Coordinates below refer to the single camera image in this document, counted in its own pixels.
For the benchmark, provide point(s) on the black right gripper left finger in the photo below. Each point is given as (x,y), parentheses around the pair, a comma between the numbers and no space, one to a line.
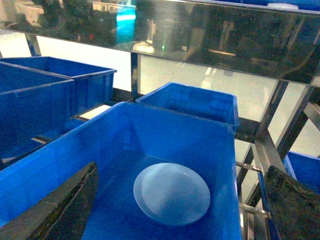
(61,215)

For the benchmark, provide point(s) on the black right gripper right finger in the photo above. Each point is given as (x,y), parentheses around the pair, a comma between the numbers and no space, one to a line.
(294,208)

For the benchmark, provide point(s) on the light blue round tray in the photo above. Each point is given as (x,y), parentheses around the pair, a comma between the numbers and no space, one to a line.
(171,194)

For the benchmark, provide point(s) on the blue bin on right shelf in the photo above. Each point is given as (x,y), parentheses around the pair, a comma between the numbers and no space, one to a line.
(303,168)

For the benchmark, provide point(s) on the blue bin on shelf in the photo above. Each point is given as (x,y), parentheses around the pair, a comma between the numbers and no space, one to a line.
(303,168)
(123,141)
(31,103)

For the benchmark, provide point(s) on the blue bin front on shelf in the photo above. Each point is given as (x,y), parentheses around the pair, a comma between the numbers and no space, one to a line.
(123,141)

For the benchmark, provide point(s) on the blue bin middle on shelf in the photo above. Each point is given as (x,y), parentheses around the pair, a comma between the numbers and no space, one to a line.
(31,103)

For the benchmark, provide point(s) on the blue bin rear right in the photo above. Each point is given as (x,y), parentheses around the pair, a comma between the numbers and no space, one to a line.
(204,103)

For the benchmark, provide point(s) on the blue bin rear left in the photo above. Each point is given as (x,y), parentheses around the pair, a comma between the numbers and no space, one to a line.
(93,85)

